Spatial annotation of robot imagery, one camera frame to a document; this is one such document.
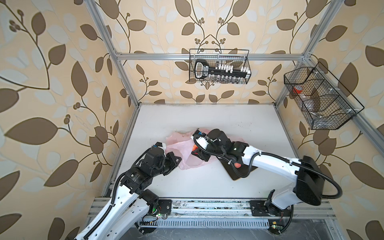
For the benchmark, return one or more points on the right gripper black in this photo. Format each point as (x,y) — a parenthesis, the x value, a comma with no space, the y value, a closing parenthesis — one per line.
(201,154)

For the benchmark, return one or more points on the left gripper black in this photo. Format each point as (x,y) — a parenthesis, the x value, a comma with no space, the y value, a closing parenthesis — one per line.
(171,156)

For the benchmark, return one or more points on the pink plastic bag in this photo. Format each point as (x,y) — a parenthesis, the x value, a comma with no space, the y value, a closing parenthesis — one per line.
(182,146)

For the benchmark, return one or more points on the dark red fake fruit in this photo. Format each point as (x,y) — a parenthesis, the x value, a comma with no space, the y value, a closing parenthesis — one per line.
(237,165)

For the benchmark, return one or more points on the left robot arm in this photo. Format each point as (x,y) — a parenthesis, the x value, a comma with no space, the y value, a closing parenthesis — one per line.
(131,200)

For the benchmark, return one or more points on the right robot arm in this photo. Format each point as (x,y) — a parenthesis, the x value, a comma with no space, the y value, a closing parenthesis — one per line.
(306,182)

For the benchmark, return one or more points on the black square tray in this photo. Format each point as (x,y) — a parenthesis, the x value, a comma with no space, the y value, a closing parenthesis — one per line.
(234,172)

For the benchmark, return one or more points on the black socket set holder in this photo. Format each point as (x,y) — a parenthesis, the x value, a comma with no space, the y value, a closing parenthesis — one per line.
(203,70)

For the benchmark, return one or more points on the red capped plastic bottle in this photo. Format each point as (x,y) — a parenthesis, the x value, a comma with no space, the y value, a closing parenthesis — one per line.
(298,92)

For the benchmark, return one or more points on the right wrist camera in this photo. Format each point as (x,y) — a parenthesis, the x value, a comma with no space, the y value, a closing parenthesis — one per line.
(201,138)

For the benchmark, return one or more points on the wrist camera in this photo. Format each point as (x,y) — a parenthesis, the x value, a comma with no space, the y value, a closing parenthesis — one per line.
(160,145)
(201,138)

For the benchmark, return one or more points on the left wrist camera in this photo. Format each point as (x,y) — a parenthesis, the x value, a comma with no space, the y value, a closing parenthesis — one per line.
(160,145)

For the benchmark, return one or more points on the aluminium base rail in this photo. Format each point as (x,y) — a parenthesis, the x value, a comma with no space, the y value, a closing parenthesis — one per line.
(236,208)

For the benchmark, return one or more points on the black wire basket back wall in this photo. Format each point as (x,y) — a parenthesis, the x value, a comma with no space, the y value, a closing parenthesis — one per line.
(235,57)

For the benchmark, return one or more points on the black wire basket wall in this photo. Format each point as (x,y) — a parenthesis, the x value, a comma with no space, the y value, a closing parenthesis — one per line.
(330,103)
(235,57)

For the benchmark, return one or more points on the black wire basket right wall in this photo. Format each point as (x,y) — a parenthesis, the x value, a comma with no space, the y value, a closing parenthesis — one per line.
(330,103)

